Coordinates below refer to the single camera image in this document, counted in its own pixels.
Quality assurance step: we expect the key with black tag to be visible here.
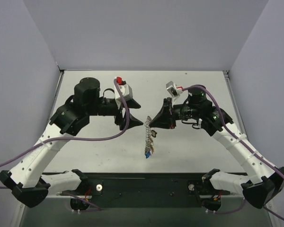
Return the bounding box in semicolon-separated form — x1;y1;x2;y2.
151;130;158;138

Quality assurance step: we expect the steel key organiser ring disc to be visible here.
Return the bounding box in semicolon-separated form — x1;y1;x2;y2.
144;116;154;155

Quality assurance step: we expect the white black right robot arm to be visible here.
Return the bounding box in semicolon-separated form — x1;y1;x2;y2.
149;81;284;209

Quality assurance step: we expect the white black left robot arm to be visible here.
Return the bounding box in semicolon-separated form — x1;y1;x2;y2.
0;77;143;208

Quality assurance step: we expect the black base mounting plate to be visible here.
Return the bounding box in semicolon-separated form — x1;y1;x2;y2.
70;173;229;209

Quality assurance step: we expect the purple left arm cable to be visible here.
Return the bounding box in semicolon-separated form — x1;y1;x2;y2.
0;79;131;212

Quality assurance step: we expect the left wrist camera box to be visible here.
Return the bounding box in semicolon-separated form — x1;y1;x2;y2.
114;77;133;109

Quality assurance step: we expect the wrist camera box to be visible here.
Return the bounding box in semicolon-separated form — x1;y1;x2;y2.
166;81;183;103
114;77;133;109

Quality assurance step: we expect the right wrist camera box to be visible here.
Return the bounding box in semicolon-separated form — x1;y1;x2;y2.
166;81;183;103

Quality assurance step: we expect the aluminium front rail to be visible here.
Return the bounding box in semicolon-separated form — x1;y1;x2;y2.
18;176;275;199

